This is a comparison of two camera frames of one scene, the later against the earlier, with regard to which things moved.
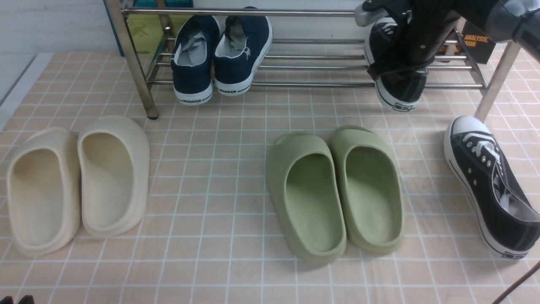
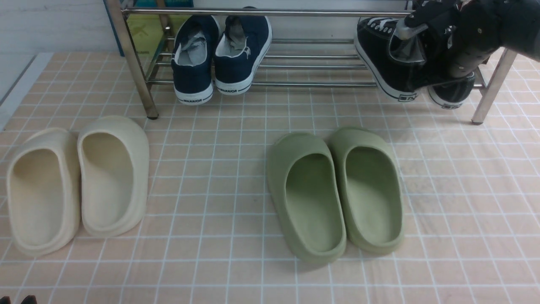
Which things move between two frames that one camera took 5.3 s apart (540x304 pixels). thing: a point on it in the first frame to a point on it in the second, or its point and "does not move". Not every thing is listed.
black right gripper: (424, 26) to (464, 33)
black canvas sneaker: (508, 222) to (401, 68)
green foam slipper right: (370, 191) does not move
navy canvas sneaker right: (241, 52) does not move
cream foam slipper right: (114, 154) does not move
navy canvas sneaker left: (193, 57) does not move
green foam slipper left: (305, 181) does not move
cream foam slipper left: (44, 191) does not move
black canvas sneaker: (400, 87) to (452, 93)
